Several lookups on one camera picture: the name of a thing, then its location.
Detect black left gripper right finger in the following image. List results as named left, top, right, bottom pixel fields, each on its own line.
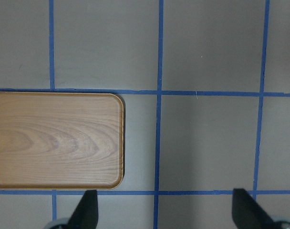
left=232, top=188, right=274, bottom=229

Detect wooden tray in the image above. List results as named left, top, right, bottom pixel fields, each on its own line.
left=0, top=92, right=125, bottom=189

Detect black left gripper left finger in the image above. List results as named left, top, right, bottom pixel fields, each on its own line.
left=67, top=190, right=98, bottom=229

